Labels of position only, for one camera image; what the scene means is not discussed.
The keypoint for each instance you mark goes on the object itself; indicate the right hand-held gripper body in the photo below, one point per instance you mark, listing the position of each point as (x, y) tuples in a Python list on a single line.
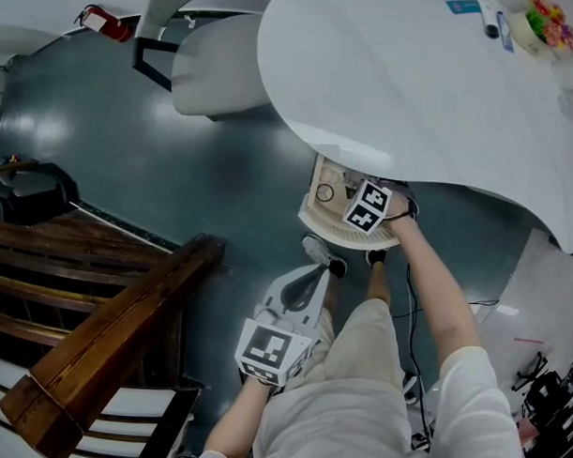
[(369, 205)]

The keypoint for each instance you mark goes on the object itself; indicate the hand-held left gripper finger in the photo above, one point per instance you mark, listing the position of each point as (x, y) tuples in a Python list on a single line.
[(277, 289), (319, 295)]

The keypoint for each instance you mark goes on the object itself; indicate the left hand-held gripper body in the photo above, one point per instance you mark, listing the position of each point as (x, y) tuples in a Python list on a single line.
[(275, 347)]

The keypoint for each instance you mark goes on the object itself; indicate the large wooden drawer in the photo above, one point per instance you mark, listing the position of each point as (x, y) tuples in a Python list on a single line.
[(333, 227)]

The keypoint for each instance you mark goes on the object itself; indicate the round compact mirror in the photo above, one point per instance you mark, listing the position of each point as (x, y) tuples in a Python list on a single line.
[(324, 193)]

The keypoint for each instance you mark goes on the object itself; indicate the person's right forearm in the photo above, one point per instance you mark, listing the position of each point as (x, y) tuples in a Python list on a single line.
[(434, 294)]

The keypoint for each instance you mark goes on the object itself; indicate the person's left forearm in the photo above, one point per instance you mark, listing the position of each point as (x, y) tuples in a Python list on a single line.
[(235, 419)]

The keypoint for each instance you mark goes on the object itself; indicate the white curved table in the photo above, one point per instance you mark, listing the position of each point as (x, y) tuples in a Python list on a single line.
[(390, 86)]

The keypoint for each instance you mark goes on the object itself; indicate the person's left leg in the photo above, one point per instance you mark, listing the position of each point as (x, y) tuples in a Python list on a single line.
[(332, 293)]

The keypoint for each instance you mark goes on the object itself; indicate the person's leg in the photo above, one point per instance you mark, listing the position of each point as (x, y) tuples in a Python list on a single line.
[(379, 283), (332, 293)]

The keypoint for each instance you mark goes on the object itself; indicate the person's right shoe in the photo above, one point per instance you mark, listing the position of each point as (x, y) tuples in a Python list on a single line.
[(375, 257)]

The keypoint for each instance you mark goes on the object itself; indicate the person's right leg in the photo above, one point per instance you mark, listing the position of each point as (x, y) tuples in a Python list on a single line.
[(379, 283)]

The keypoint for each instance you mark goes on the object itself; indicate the person's beige shorts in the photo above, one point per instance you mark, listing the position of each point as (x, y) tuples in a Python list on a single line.
[(367, 339)]

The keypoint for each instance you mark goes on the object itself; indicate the person's white shirt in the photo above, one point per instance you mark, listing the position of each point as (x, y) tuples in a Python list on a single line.
[(401, 424)]

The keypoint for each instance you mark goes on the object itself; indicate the striped white cushioned seat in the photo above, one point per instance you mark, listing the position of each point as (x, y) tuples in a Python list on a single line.
[(121, 405)]

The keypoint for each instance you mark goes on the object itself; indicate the red strip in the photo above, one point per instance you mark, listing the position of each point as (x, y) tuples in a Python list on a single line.
[(529, 341)]

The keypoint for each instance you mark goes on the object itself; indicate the grey upholstered chair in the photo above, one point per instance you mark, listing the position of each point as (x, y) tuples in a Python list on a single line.
[(212, 61)]

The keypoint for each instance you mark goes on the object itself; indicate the white tube with black cap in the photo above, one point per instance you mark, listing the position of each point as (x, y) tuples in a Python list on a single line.
[(491, 23)]

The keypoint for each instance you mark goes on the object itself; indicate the teal packet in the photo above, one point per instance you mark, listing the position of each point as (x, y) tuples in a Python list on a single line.
[(463, 5)]

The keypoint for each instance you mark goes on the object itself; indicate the pale blue tube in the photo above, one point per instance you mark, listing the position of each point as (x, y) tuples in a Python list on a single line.
[(504, 30)]

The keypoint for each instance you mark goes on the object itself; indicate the black tripod clutter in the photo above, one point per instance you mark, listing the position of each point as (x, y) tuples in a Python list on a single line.
[(550, 397)]

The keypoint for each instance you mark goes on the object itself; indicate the colourful flowers in white pot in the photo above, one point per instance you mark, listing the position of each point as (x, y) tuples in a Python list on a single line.
[(547, 23)]

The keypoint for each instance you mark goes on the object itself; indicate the red fire extinguisher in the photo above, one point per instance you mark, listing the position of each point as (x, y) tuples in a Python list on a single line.
[(106, 22)]

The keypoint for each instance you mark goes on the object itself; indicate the black seat frame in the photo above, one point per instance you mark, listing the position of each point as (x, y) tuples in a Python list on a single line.
[(30, 191)]

